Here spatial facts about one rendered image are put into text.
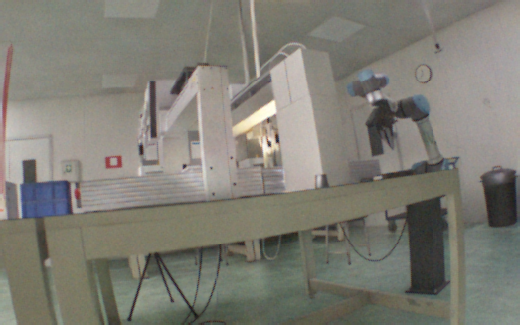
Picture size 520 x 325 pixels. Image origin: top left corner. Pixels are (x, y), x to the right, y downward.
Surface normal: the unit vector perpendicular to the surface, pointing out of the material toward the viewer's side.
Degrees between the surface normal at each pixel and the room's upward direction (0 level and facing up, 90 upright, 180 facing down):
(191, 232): 90
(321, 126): 90
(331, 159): 90
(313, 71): 90
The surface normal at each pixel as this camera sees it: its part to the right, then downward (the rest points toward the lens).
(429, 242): -0.79, 0.05
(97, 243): 0.48, -0.13
